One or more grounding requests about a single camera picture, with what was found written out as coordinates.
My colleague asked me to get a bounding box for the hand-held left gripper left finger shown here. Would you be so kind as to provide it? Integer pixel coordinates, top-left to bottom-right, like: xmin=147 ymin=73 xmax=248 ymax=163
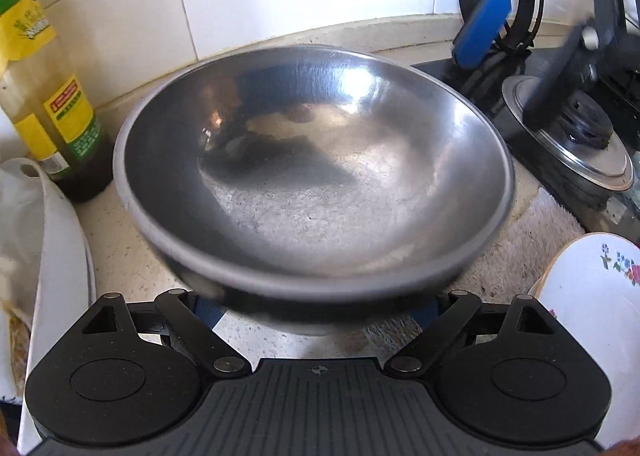
xmin=82 ymin=288 xmax=251 ymax=379

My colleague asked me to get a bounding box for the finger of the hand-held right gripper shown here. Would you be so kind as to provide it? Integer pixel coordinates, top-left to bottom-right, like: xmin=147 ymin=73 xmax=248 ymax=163
xmin=452 ymin=0 xmax=546 ymax=69
xmin=525 ymin=0 xmax=628 ymax=124

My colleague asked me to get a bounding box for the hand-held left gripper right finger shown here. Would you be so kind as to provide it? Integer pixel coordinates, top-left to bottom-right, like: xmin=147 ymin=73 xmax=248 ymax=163
xmin=384 ymin=288 xmax=557 ymax=379

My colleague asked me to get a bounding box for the floral white plate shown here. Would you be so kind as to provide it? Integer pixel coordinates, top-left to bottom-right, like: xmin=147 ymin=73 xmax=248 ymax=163
xmin=527 ymin=232 xmax=640 ymax=456

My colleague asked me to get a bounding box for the large steel bowl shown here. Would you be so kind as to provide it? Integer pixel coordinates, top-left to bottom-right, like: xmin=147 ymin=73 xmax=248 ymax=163
xmin=112 ymin=43 xmax=516 ymax=337

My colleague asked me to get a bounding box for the black gas stove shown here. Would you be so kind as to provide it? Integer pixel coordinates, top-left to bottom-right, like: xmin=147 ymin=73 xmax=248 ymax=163
xmin=411 ymin=47 xmax=640 ymax=209

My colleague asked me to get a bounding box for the steel pot lid black knob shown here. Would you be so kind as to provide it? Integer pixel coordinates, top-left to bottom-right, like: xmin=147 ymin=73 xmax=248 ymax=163
xmin=501 ymin=75 xmax=635 ymax=193

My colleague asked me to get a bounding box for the white fluffy towel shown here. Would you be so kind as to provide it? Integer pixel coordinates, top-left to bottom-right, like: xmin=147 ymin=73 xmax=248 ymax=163
xmin=365 ymin=186 xmax=588 ymax=347

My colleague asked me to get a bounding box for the translucent plastic bag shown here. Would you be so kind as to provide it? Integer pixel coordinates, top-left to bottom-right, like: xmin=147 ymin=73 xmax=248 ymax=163
xmin=0 ymin=157 xmax=48 ymax=397

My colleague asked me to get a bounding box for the yellow green label oil bottle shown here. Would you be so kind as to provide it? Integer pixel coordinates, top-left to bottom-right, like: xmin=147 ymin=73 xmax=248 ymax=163
xmin=0 ymin=0 xmax=118 ymax=204

